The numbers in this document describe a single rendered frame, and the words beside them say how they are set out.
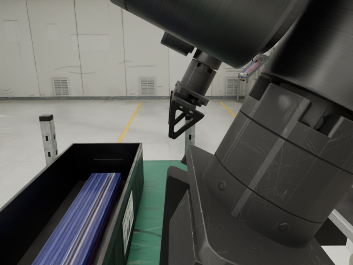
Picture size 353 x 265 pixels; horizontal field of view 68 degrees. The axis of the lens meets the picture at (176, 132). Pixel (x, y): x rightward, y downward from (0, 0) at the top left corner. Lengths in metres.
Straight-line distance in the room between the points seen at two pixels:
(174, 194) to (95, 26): 7.54
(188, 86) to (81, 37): 7.30
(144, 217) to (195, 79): 0.30
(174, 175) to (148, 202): 0.43
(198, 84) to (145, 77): 6.97
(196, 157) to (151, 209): 0.45
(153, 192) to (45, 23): 7.60
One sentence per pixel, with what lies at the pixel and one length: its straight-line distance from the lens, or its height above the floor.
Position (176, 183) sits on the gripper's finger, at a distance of 0.19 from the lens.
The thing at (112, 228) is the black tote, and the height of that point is 1.06.
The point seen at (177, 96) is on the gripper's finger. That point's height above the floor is 1.19.
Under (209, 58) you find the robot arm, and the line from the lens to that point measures 0.52.
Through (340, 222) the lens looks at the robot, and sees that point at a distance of 0.47.
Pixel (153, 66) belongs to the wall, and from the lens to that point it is 7.44.
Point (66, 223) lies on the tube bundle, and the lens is 0.51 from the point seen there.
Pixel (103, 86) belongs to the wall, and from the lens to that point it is 7.70.
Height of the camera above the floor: 1.27
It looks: 17 degrees down
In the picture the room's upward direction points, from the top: straight up
